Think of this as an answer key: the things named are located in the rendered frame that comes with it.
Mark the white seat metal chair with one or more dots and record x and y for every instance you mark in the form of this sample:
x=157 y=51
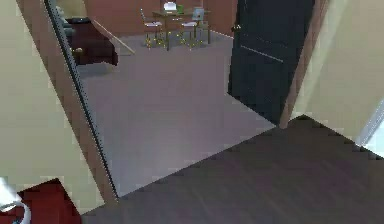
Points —
x=190 y=25
x=151 y=25

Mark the black room door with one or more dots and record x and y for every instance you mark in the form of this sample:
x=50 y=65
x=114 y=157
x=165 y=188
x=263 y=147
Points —
x=266 y=53

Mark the brass door knob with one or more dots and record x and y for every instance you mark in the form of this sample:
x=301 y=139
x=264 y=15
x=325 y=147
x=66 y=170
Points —
x=236 y=28

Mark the light blue box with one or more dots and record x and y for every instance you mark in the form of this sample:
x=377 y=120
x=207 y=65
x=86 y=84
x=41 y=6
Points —
x=198 y=14

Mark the brown wooden table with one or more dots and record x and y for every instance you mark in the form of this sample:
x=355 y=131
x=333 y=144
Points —
x=173 y=15

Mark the green cup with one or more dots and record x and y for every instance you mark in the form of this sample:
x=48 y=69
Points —
x=180 y=9

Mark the white laptop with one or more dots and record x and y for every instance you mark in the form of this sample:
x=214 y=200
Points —
x=169 y=6

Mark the dark maroon cabinet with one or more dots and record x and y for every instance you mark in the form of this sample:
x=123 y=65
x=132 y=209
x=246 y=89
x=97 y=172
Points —
x=90 y=41

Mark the dark red furniture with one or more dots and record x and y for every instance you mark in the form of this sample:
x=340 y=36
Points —
x=46 y=205

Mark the white round object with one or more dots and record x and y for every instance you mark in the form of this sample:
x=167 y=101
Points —
x=11 y=203

